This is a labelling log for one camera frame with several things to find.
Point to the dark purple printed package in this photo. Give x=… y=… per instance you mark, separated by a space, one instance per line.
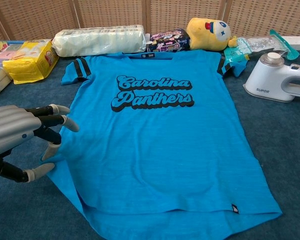
x=168 y=41

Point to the teal wet wipes pack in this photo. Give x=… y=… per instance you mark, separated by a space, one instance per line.
x=236 y=51

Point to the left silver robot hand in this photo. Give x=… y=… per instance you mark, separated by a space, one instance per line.
x=10 y=127

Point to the white tissue roll pack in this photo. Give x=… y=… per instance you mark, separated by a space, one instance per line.
x=97 y=41

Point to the yellow snack bag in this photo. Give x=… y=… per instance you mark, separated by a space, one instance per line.
x=30 y=65

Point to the dark blue table cloth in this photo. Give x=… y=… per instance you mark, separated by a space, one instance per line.
x=277 y=150

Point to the blue Carolina Panthers shirt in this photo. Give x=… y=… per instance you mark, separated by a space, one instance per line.
x=160 y=155

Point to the white power strip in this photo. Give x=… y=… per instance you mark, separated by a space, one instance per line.
x=297 y=42

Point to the yellow plush toy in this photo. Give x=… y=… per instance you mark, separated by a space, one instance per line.
x=205 y=35

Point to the wicker folding screen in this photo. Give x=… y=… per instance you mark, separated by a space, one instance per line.
x=110 y=12

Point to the clear bag with teal edge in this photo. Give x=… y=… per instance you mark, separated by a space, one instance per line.
x=267 y=45

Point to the white handheld garment steamer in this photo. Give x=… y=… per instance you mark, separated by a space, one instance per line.
x=262 y=80

